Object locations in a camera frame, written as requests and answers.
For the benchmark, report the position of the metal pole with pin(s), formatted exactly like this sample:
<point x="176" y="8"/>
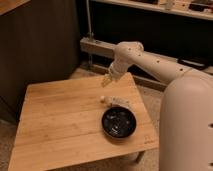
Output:
<point x="90" y="32"/>

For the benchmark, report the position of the black ceramic bowl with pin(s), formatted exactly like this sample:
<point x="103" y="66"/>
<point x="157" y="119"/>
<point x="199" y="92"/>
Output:
<point x="118" y="122"/>

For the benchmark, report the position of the black handle object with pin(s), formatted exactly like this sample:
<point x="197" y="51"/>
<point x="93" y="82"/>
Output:
<point x="195" y="65"/>

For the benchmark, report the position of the white wooden beam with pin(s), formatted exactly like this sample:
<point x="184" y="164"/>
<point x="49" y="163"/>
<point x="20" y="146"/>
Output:
<point x="105" y="49"/>

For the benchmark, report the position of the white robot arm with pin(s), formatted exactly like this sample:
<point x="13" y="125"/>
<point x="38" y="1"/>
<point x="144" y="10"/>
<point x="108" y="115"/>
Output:
<point x="186" y="114"/>

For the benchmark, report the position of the wooden shelf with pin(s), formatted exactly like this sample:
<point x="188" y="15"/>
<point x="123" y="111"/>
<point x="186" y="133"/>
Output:
<point x="157" y="8"/>

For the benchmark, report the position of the wooden table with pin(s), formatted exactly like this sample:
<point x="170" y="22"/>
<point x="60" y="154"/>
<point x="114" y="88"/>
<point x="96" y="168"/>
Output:
<point x="60" y="124"/>

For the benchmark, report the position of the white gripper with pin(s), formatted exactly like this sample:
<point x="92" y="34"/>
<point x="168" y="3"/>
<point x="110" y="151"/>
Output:
<point x="116" y="71"/>

